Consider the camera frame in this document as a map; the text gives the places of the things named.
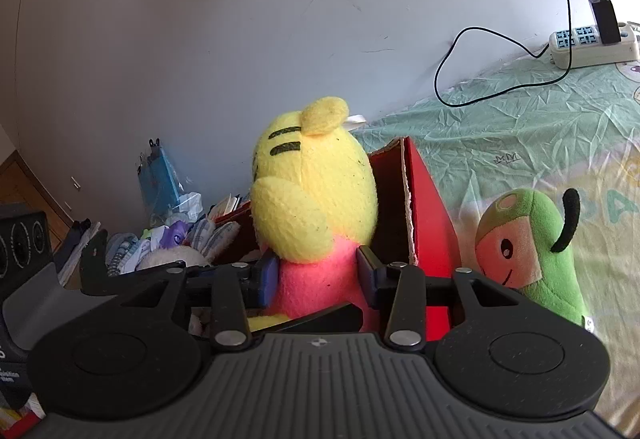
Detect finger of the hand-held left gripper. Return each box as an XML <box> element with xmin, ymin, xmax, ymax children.
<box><xmin>80</xmin><ymin>229</ymin><xmax>168</xmax><ymax>298</ymax></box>
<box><xmin>247</xmin><ymin>303</ymin><xmax>363</xmax><ymax>335</ymax></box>

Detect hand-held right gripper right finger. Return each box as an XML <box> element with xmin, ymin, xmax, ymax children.
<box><xmin>355</xmin><ymin>245</ymin><xmax>522</xmax><ymax>352</ymax></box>

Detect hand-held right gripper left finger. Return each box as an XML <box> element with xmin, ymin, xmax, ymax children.
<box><xmin>119</xmin><ymin>250</ymin><xmax>280</xmax><ymax>354</ymax></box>

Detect red cardboard box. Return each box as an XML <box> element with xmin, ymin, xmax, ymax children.
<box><xmin>215</xmin><ymin>136</ymin><xmax>463</xmax><ymax>342</ymax></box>

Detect yellow striped plush toy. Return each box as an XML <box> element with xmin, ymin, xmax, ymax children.
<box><xmin>247</xmin><ymin>96</ymin><xmax>381</xmax><ymax>335</ymax></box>

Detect dark cloth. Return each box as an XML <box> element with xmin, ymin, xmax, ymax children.
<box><xmin>52</xmin><ymin>218</ymin><xmax>101</xmax><ymax>287</ymax></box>

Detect cream plush toy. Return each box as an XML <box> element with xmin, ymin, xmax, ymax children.
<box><xmin>136</xmin><ymin>246</ymin><xmax>211</xmax><ymax>270</ymax></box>

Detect clear plastic bag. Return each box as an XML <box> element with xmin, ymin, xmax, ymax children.
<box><xmin>167</xmin><ymin>191</ymin><xmax>203</xmax><ymax>225</ymax></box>

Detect blue bag with clips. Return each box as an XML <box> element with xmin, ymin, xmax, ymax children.
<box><xmin>136</xmin><ymin>138</ymin><xmax>186</xmax><ymax>220</ymax></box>

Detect green plush toy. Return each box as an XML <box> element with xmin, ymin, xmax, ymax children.
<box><xmin>475</xmin><ymin>188</ymin><xmax>596</xmax><ymax>335</ymax></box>

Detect green printed bed sheet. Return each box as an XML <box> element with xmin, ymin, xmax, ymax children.
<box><xmin>350</xmin><ymin>54</ymin><xmax>640</xmax><ymax>435</ymax></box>

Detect white power strip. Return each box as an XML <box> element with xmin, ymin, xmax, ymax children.
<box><xmin>549</xmin><ymin>21</ymin><xmax>640</xmax><ymax>70</ymax></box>

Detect black charger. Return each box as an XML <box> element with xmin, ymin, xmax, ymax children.
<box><xmin>587</xmin><ymin>0</ymin><xmax>621</xmax><ymax>44</ymax></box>

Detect black charger cable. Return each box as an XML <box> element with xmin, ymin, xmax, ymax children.
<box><xmin>434</xmin><ymin>0</ymin><xmax>608</xmax><ymax>108</ymax></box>

